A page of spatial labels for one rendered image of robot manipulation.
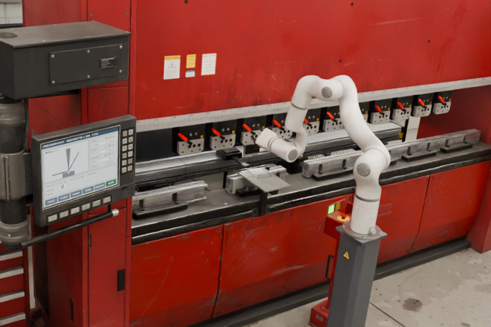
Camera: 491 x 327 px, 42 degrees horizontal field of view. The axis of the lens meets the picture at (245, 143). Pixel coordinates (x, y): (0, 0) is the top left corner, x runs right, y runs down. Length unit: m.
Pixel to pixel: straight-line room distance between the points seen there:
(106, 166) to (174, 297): 1.25
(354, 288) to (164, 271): 1.02
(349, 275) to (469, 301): 1.71
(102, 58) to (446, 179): 3.02
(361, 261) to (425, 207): 1.67
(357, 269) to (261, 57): 1.21
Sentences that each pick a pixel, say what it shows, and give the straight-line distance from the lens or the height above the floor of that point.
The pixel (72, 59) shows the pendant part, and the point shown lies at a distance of 2.43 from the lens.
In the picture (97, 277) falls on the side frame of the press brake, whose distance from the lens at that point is 3.23.
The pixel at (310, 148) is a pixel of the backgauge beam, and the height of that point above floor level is 0.94.
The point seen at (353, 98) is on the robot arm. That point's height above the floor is 1.63.
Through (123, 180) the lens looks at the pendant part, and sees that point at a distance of 2.71.
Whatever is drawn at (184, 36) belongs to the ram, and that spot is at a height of 1.81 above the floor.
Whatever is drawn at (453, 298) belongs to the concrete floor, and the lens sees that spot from 4.79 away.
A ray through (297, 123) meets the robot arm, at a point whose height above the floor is 1.46.
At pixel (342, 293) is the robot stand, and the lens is 3.32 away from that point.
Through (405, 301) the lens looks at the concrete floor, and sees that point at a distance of 4.62.
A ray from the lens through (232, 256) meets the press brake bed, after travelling 3.74.
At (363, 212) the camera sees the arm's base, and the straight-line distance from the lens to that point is 3.11.
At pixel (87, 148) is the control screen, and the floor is 1.52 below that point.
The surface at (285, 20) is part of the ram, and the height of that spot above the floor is 1.87.
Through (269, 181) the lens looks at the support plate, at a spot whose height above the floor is 1.00.
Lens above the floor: 2.48
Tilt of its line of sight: 21 degrees down
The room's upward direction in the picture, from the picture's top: 5 degrees clockwise
